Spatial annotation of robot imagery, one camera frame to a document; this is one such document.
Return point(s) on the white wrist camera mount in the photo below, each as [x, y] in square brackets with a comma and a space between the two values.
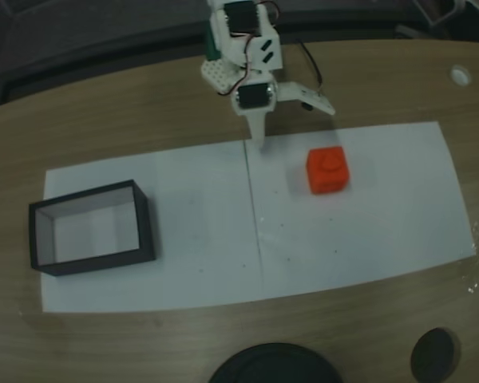
[303, 95]

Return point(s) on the white paper sheet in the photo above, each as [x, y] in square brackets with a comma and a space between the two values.
[191, 239]
[383, 231]

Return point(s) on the dark brown open box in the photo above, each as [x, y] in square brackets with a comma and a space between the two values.
[145, 231]

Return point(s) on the white round table cap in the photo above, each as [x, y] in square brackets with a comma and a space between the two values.
[460, 75]

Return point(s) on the orange cube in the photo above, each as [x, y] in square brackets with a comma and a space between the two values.
[329, 171]

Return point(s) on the black round stand base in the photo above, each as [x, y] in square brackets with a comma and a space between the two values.
[275, 367]

